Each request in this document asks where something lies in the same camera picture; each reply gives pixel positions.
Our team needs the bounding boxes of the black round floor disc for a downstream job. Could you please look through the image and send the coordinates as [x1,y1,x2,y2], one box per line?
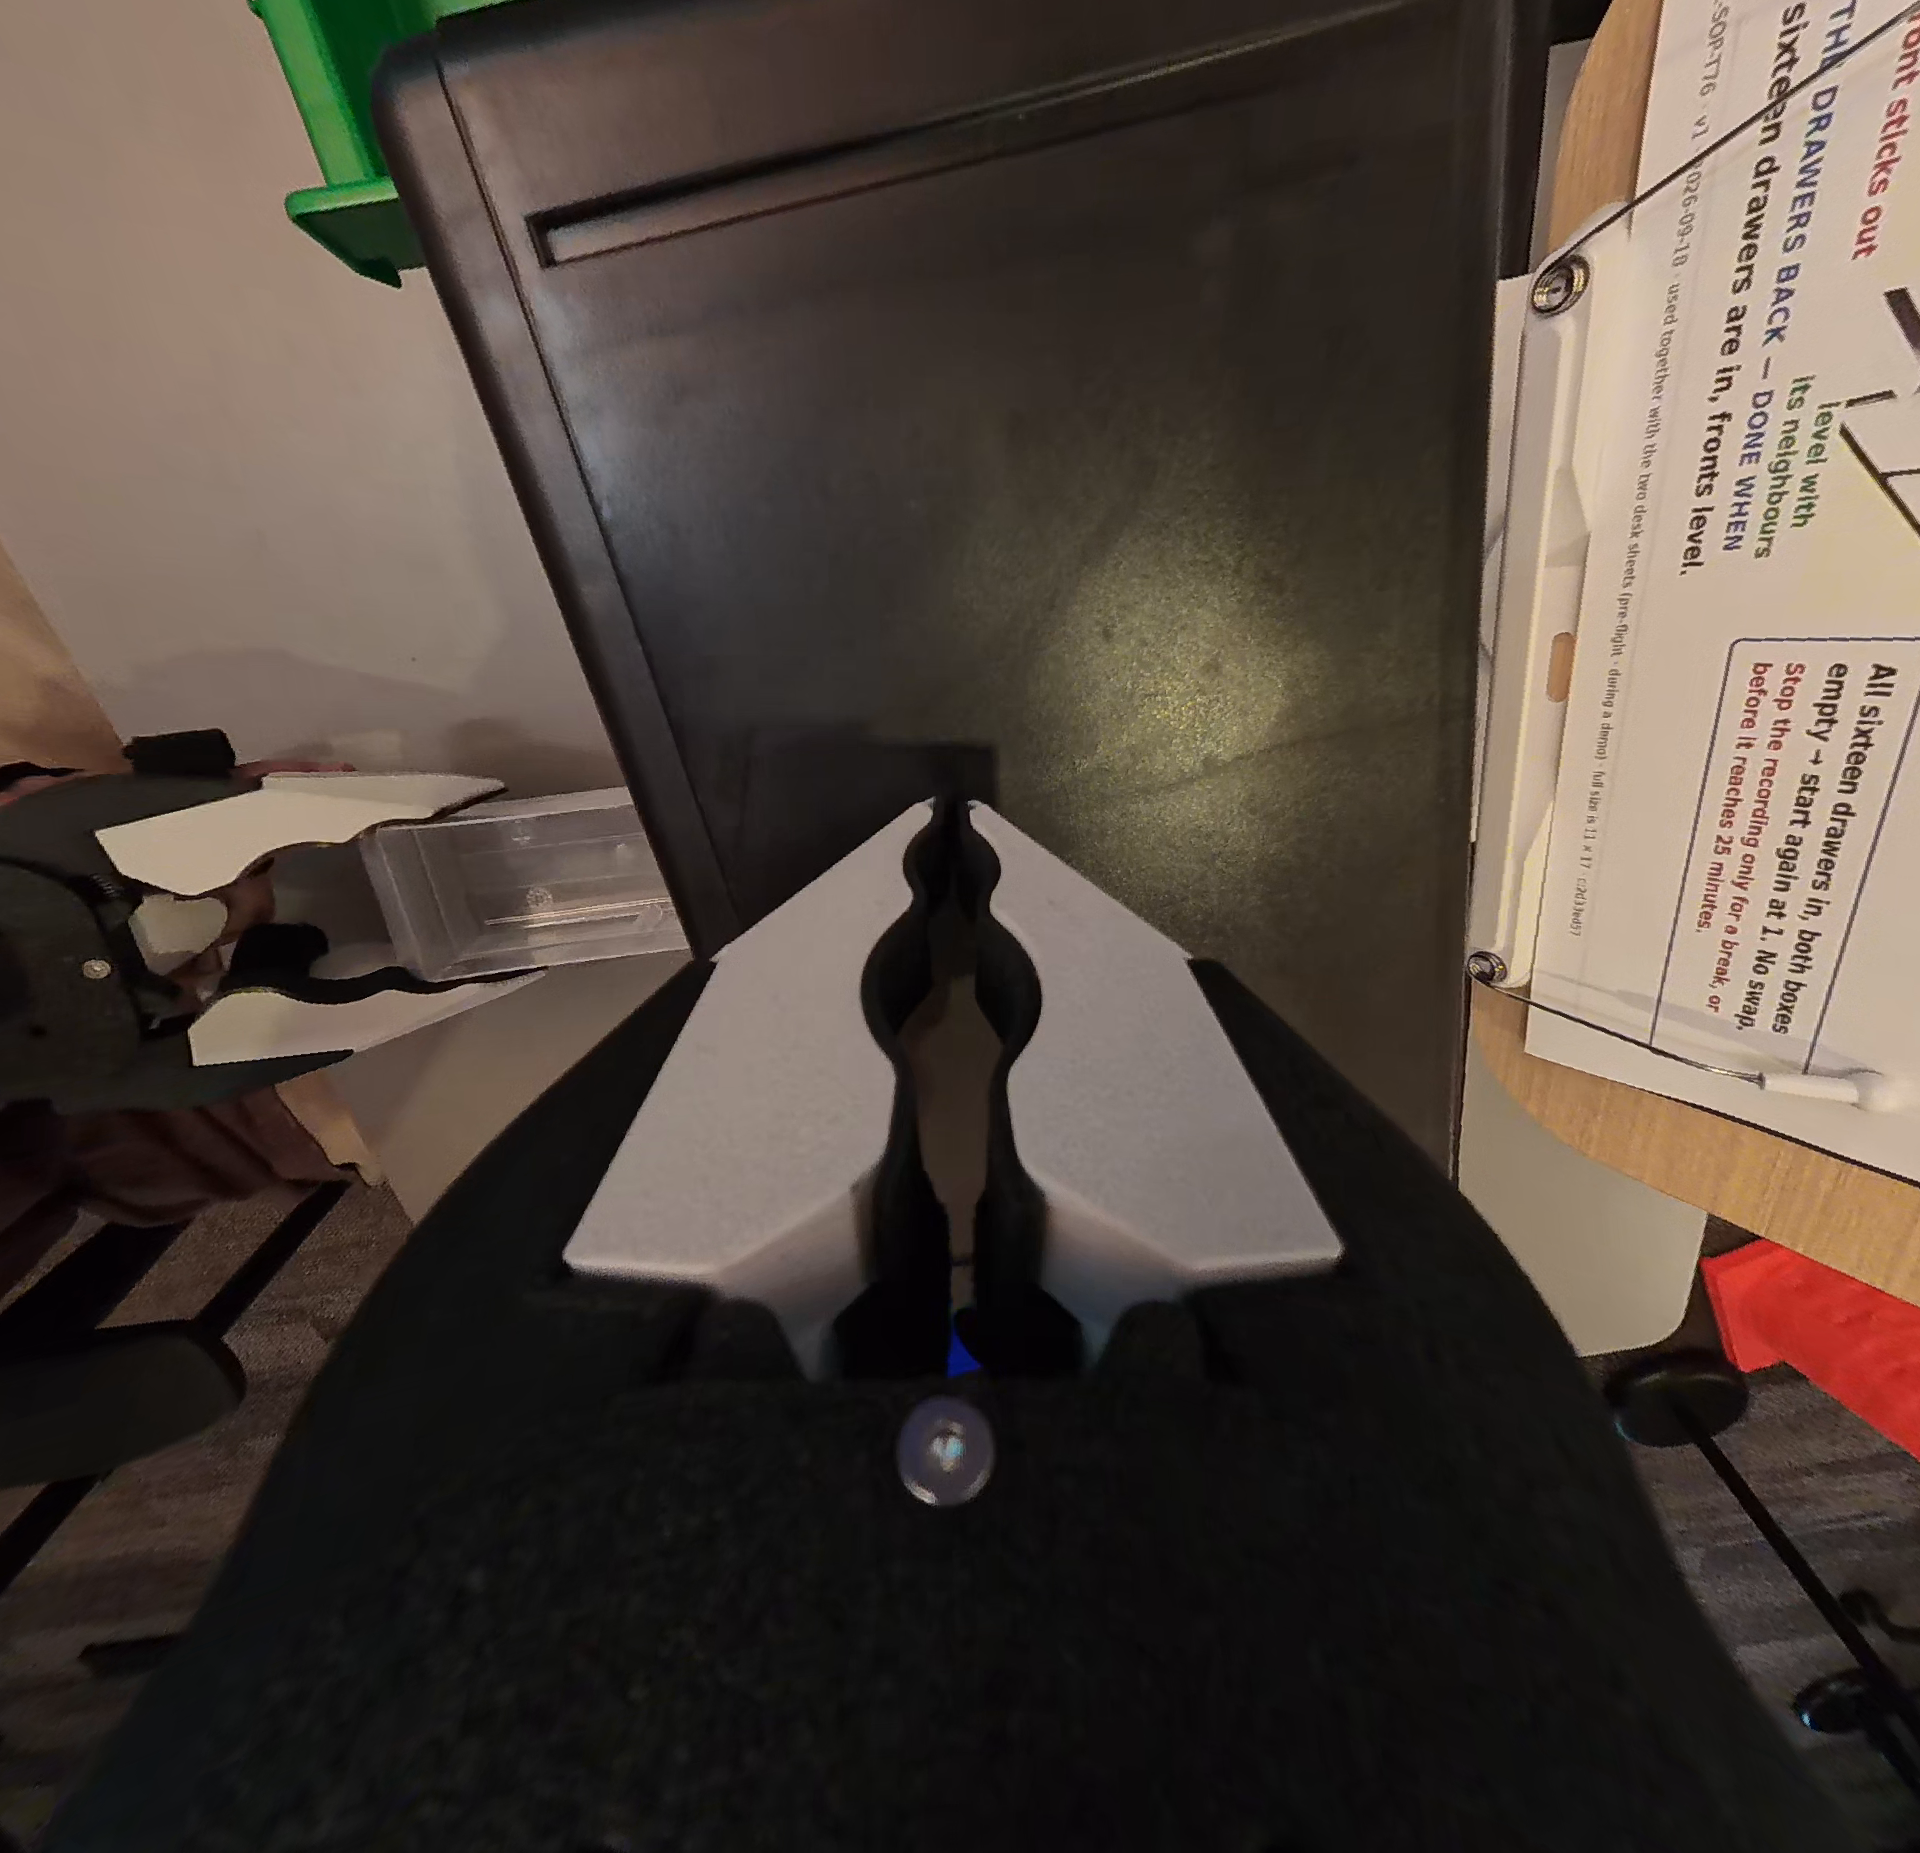
[1604,1359,1752,1448]

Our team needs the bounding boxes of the printed instruction sheet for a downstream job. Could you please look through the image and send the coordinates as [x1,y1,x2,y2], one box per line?
[1525,0,1920,1182]

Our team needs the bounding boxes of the green plastic bin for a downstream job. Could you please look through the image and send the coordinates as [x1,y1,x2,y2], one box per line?
[233,0,1054,290]

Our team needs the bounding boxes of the thin metal wire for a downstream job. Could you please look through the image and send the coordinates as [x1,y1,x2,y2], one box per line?
[1469,953,1896,1111]
[1531,0,1920,307]

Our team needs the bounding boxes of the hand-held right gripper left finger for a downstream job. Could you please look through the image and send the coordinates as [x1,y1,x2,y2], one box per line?
[561,796,951,1379]

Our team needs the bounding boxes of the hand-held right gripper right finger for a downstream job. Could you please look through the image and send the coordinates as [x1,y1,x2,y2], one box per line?
[967,796,1348,1368]

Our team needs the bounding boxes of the red plastic object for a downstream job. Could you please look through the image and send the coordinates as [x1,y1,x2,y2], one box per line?
[1705,1242,1920,1413]

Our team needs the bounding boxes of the white sheet holder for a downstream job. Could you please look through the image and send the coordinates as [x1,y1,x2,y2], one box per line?
[1465,240,1671,996]

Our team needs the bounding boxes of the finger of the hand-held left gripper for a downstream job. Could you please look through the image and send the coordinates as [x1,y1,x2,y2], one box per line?
[188,925,552,1070]
[97,773,507,900]

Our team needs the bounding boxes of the black drawer cabinet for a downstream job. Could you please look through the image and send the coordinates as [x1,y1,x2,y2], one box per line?
[370,0,1549,1182]

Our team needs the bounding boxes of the small clear plastic drawer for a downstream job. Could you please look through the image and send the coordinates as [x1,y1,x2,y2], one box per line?
[360,790,694,987]

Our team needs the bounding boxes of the round wooden side table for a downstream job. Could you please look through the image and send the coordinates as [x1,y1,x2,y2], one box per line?
[1469,0,1920,1272]

